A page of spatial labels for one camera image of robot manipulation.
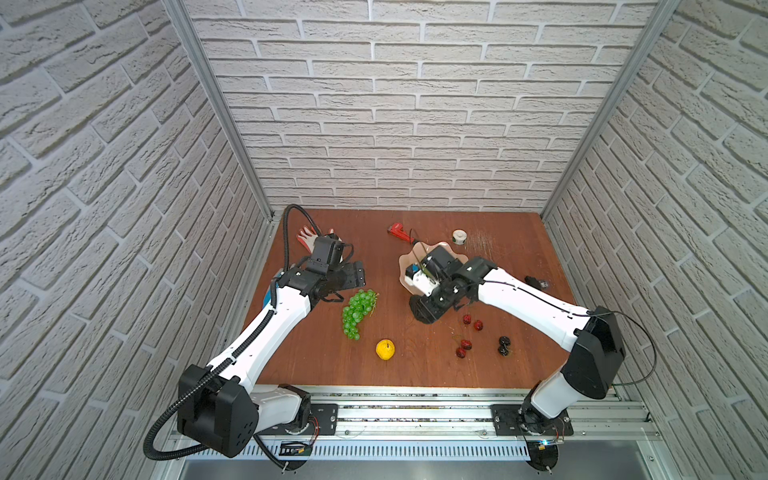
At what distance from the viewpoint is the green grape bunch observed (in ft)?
2.92

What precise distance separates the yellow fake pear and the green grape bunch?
81 mm

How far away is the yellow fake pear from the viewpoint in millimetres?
825
